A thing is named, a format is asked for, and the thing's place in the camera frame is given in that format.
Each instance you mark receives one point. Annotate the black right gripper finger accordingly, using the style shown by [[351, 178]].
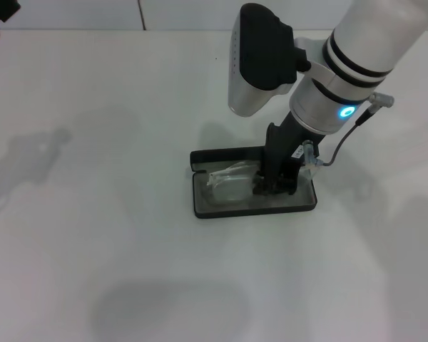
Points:
[[288, 186], [264, 185]]

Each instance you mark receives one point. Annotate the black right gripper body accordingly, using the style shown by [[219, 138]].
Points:
[[283, 149]]

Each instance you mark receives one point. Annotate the clear transparent glasses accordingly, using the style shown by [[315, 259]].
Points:
[[232, 192]]

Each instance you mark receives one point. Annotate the black glasses case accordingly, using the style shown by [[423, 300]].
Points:
[[228, 156]]

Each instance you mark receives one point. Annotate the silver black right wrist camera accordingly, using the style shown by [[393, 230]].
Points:
[[260, 53]]

